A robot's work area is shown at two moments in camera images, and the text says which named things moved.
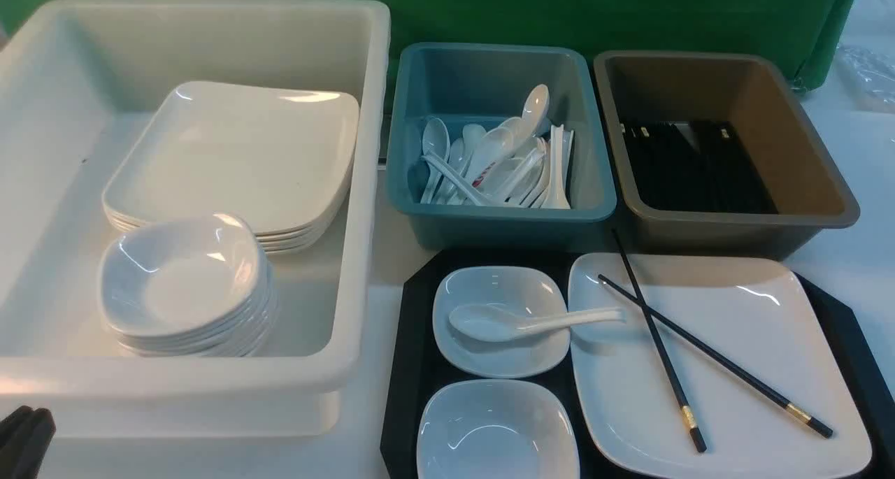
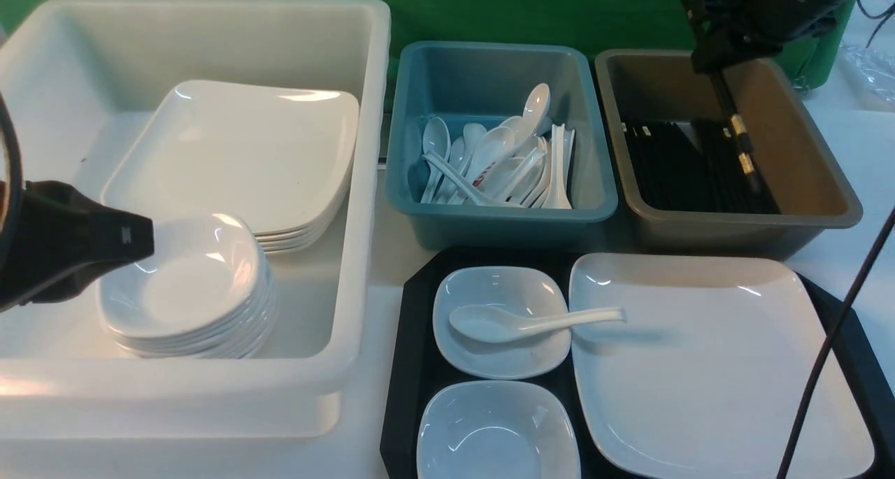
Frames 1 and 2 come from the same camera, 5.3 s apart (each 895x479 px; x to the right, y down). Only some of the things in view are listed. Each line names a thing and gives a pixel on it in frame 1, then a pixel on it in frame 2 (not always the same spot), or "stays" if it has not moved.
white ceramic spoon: (493, 323) stays
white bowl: (526, 291) stays
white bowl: (497, 429) stays
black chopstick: (697, 435) -> (724, 112)
